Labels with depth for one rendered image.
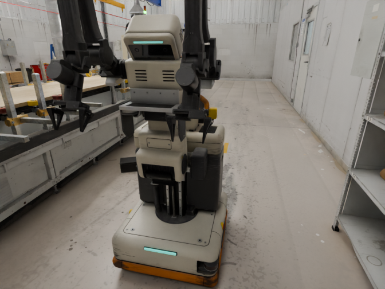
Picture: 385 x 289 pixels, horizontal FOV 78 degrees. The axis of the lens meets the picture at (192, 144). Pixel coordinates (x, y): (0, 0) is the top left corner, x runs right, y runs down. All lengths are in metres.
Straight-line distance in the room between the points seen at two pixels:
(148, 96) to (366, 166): 1.51
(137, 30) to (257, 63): 10.94
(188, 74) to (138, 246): 1.03
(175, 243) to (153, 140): 0.59
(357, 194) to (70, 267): 1.98
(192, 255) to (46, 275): 0.92
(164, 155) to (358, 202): 1.48
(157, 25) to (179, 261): 1.14
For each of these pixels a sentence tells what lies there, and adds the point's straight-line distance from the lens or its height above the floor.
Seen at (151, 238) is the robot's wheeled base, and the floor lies 0.28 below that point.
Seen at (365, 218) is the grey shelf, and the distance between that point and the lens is 2.17.
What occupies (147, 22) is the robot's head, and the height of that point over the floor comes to 1.35.
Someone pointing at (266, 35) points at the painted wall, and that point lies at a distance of 11.87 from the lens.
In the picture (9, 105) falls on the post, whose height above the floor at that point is 0.94.
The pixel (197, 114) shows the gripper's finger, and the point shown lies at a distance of 0.73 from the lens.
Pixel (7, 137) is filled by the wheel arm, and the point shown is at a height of 0.81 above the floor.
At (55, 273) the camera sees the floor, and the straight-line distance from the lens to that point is 1.83.
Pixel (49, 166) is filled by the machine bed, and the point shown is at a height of 0.30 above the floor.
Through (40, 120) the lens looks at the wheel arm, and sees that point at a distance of 1.82.
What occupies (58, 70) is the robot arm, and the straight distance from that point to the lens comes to 0.89.
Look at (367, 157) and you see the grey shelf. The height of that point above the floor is 0.60.
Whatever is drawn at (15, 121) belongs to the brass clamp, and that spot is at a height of 0.83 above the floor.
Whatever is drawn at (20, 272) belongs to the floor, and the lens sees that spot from 1.95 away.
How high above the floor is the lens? 1.25
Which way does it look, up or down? 21 degrees down
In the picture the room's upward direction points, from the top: straight up
